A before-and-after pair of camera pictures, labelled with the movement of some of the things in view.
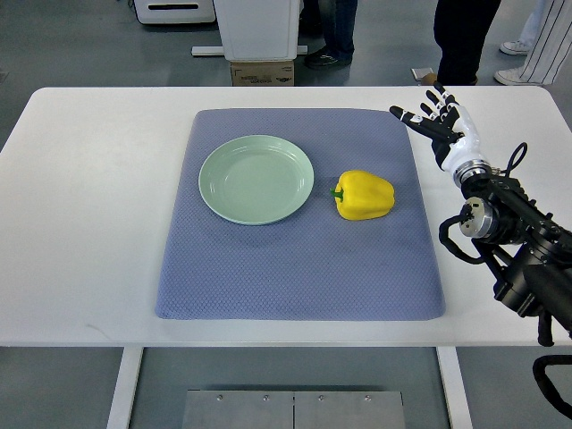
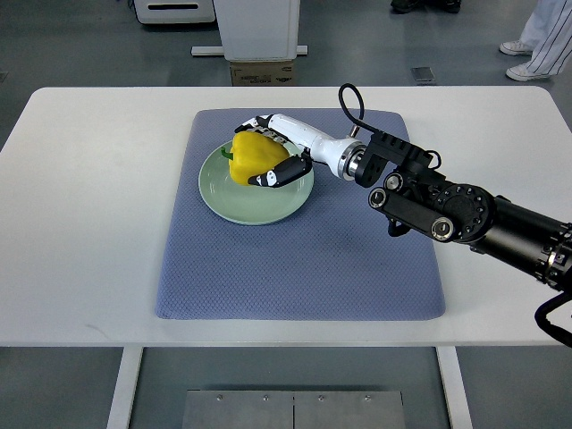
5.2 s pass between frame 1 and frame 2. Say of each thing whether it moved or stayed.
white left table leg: stayed
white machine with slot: stayed
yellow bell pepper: moved
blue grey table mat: stayed
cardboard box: stayed
